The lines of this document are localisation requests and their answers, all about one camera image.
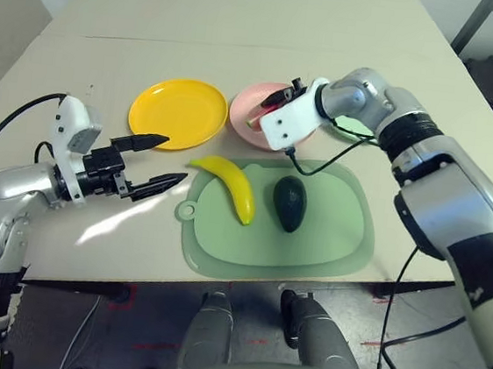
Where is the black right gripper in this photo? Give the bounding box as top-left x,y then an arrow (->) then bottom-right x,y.
260,74 -> 311,114

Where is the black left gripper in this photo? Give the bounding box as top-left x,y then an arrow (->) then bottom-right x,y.
77,126 -> 193,209

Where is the red toy watermelon slice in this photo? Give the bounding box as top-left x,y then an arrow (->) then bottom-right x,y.
245,96 -> 285,131

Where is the yellow toy banana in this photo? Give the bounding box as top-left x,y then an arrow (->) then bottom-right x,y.
182,153 -> 262,228

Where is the dark green toy avocado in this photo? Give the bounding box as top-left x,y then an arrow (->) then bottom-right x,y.
269,174 -> 311,236

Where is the pink plastic plate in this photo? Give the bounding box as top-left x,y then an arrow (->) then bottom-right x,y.
225,77 -> 322,155

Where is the yellow plastic plate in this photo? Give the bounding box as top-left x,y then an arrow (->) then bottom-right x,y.
125,74 -> 232,159

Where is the mint green plastic plate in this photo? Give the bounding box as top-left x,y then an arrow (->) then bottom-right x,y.
329,112 -> 382,147

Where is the light green cutting board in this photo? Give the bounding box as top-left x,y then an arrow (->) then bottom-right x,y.
171,153 -> 375,279

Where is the translucent green silicone mat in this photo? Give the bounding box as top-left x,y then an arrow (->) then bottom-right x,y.
177,145 -> 384,295

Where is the grey robot left leg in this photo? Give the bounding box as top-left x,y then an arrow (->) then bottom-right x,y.
177,287 -> 238,369

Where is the grey robot leg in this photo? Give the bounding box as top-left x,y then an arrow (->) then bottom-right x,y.
177,287 -> 238,369
273,287 -> 370,369

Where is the grey robot right leg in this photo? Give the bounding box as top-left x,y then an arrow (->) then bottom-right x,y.
273,287 -> 370,369

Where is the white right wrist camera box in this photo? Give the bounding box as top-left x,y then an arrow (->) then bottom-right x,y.
255,72 -> 332,155

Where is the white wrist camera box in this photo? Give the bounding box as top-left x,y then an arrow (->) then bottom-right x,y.
255,72 -> 332,155
45,93 -> 106,173

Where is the black right camera cable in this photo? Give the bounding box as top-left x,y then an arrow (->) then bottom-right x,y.
262,125 -> 485,369

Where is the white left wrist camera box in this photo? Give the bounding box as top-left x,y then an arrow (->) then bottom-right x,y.
45,93 -> 106,173

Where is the black table frame bar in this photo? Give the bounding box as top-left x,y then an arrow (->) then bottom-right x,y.
18,273 -> 136,307
373,273 -> 458,307

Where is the white floor cable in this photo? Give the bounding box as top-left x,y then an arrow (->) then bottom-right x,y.
57,293 -> 102,369

